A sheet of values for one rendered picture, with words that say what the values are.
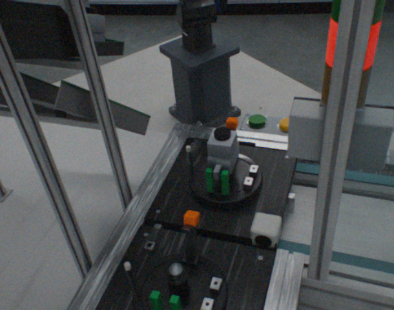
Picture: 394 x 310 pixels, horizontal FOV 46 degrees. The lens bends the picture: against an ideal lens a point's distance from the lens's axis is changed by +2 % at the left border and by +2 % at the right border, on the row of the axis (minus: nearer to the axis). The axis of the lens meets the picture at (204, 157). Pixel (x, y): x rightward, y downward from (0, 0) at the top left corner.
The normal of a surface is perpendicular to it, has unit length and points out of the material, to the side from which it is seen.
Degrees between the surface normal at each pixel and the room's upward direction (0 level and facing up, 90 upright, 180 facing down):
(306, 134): 90
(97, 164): 0
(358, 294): 90
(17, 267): 0
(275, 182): 0
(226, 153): 90
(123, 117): 90
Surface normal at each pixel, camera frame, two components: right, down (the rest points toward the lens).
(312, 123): -0.29, 0.63
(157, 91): -0.07, -0.76
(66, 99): 0.89, 0.25
